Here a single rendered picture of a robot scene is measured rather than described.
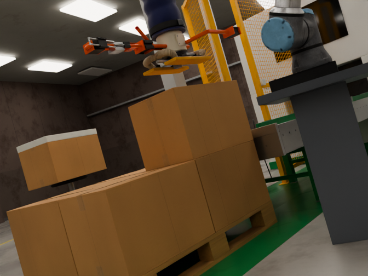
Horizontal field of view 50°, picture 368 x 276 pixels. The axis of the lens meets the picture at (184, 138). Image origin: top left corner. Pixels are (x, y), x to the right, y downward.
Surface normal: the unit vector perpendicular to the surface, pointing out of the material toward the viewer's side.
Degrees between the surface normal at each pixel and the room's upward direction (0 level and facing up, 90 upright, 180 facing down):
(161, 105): 90
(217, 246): 90
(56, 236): 90
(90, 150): 90
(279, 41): 99
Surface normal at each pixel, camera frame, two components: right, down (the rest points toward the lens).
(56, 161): 0.82, -0.25
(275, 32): -0.65, 0.33
